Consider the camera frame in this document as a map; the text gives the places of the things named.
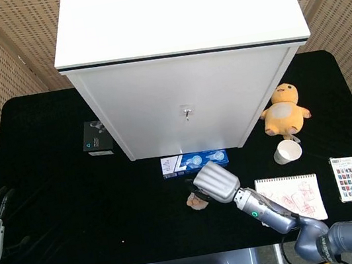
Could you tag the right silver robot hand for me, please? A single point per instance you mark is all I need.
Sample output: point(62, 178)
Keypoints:
point(217, 182)

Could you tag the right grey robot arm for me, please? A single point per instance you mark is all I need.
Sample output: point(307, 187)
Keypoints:
point(276, 216)

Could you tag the metal adhesive hook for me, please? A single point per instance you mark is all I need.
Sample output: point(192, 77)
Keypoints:
point(187, 111)

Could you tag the yellow plush toy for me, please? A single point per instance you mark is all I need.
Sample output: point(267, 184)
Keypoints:
point(282, 115)

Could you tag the blue toothpaste box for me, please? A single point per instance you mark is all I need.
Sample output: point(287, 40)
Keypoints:
point(201, 161)

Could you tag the spiral sketch notebook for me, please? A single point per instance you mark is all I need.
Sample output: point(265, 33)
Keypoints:
point(282, 192)

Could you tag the white paper cup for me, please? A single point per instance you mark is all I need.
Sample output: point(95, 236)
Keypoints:
point(288, 151)

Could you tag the white table leg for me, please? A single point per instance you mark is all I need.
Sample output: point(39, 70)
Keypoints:
point(279, 261)

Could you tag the black tablecloth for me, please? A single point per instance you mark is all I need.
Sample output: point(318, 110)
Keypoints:
point(106, 200)

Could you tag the black cube product box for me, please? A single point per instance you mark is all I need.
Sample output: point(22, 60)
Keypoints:
point(95, 141)

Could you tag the white cabinet box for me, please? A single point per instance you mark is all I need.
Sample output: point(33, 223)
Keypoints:
point(175, 21)

